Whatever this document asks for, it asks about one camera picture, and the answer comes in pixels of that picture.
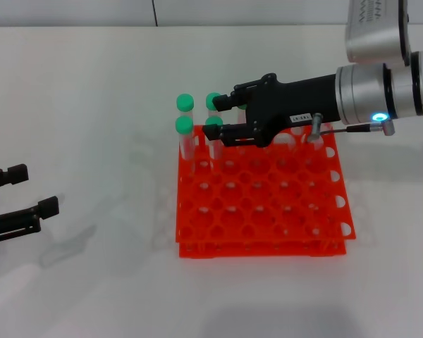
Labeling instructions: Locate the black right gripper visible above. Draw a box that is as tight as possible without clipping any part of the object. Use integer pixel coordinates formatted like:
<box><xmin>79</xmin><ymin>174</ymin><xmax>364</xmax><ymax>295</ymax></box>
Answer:
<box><xmin>202</xmin><ymin>73</ymin><xmax>341</xmax><ymax>148</ymax></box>

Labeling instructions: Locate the orange test tube rack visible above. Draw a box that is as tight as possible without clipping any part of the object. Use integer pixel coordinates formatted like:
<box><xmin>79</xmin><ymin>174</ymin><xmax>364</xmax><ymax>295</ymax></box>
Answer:
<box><xmin>175</xmin><ymin>123</ymin><xmax>357</xmax><ymax>260</ymax></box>

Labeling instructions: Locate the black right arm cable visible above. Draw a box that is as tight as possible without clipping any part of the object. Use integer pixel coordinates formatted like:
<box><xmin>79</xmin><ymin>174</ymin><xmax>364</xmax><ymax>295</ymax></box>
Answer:
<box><xmin>309</xmin><ymin>112</ymin><xmax>396</xmax><ymax>144</ymax></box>

